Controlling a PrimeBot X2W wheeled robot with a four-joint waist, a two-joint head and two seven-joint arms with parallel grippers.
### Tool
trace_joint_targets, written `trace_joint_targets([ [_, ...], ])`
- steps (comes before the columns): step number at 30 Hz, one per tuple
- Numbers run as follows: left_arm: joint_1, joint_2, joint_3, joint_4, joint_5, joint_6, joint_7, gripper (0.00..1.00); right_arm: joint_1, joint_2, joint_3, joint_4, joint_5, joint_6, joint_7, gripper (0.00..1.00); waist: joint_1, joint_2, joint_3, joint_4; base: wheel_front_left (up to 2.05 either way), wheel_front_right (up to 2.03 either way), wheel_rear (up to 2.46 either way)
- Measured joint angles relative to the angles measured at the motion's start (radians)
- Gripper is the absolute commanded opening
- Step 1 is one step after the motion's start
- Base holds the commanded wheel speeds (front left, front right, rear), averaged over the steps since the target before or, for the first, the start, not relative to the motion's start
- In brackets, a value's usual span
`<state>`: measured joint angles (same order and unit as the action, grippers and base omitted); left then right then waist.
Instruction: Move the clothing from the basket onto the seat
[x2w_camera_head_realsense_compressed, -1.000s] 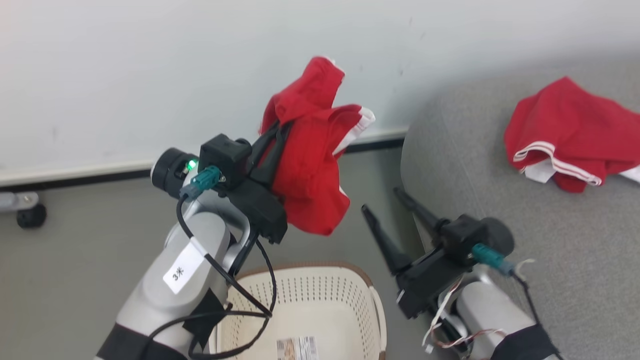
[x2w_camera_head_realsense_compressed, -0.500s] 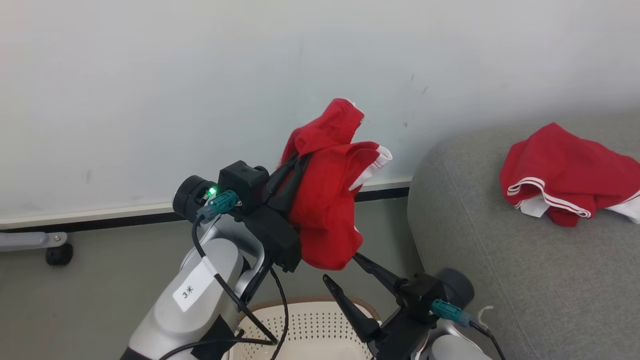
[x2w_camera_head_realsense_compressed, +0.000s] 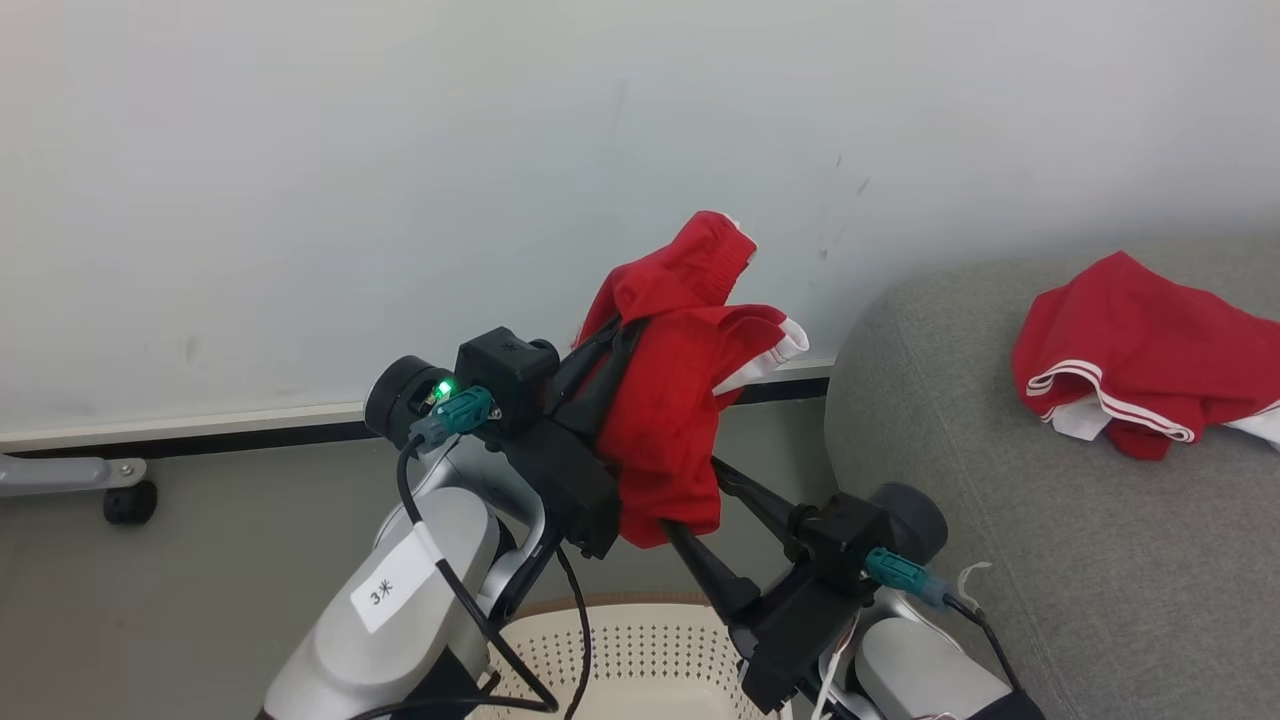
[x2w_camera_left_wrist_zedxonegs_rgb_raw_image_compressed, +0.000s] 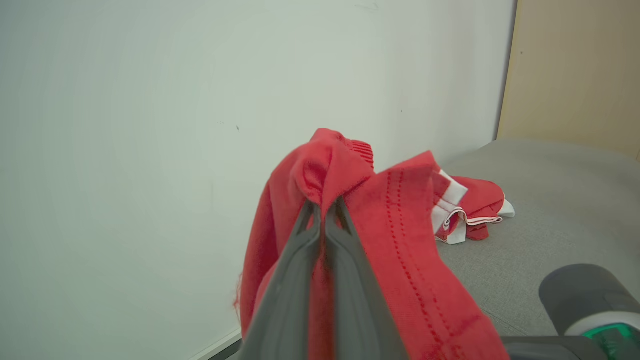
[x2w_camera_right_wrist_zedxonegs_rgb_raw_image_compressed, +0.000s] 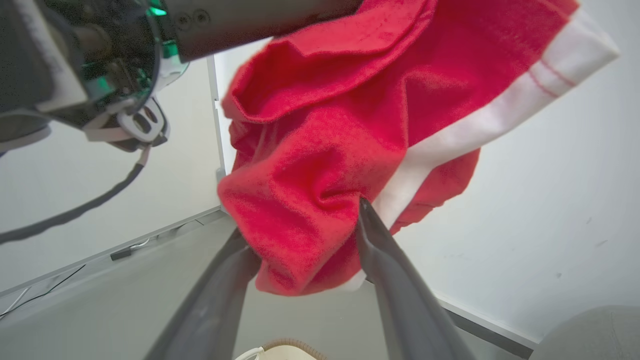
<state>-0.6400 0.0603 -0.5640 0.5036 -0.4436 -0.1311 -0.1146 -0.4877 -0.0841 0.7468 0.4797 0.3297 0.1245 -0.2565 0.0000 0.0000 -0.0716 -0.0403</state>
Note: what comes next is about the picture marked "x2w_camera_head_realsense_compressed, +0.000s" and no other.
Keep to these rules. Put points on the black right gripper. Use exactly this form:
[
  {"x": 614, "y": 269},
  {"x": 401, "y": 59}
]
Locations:
[{"x": 795, "y": 630}]

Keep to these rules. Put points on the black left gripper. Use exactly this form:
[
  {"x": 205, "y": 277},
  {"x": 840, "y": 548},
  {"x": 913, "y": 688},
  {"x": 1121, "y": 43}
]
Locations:
[{"x": 575, "y": 490}]

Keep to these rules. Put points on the red shorts with white trim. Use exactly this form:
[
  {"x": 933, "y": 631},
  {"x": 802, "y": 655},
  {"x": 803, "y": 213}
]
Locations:
[{"x": 670, "y": 420}]

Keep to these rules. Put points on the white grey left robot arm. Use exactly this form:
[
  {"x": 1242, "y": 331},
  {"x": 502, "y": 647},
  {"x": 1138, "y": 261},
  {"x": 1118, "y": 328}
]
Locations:
[{"x": 350, "y": 660}]

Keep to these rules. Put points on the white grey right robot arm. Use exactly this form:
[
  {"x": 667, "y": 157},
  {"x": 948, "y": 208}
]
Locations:
[{"x": 910, "y": 660}]

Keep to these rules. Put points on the grey fabric sofa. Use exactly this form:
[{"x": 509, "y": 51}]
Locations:
[{"x": 1000, "y": 500}]

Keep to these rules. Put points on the white perforated laundry basket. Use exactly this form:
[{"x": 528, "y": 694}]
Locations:
[{"x": 640, "y": 660}]

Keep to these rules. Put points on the white paper label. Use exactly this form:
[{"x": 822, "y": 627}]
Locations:
[{"x": 392, "y": 590}]

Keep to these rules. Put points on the black baseboard strip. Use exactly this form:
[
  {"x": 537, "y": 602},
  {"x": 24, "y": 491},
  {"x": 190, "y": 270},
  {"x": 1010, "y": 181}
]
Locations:
[{"x": 250, "y": 436}]

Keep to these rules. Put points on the red garment with striped trim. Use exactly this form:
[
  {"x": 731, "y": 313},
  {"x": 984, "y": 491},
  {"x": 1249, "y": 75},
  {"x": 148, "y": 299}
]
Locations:
[{"x": 1140, "y": 330}]

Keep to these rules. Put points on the small black caster wheel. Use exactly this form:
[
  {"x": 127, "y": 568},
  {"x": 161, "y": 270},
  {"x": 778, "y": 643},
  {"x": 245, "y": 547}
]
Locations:
[{"x": 130, "y": 503}]

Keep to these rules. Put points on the grey metal stand leg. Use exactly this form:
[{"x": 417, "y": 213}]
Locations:
[{"x": 60, "y": 473}]

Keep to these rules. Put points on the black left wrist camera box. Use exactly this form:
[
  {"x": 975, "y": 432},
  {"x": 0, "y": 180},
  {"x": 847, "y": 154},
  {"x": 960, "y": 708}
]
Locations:
[{"x": 505, "y": 370}]

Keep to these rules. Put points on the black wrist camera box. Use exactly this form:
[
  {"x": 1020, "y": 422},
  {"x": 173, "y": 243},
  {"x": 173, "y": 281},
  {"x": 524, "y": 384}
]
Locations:
[
  {"x": 845, "y": 535},
  {"x": 505, "y": 370}
]

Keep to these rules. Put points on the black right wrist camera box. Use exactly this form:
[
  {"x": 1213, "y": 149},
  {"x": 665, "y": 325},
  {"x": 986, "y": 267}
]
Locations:
[{"x": 845, "y": 535}]

